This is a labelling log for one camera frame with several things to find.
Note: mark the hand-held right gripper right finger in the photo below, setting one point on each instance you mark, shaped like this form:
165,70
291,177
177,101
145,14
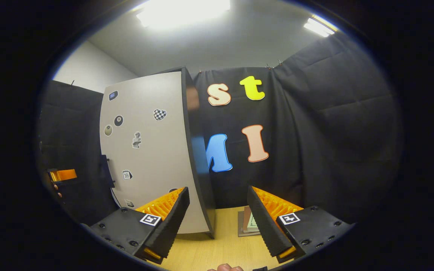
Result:
266,226

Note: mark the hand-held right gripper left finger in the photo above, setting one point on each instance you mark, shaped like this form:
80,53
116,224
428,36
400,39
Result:
170,226

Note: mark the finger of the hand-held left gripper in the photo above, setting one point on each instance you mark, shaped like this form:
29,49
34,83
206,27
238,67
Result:
64,175

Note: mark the dark grey cabinet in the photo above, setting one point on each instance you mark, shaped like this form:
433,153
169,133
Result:
202,180

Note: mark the brown book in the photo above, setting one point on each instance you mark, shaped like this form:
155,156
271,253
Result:
246,220

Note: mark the grey book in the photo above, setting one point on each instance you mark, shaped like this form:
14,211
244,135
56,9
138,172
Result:
240,226

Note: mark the black backdrop cloth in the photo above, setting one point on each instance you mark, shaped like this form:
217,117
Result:
333,150

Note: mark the large ceiling light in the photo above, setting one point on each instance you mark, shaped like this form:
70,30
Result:
183,13

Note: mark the small ceiling light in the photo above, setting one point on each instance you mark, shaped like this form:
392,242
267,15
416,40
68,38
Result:
318,26

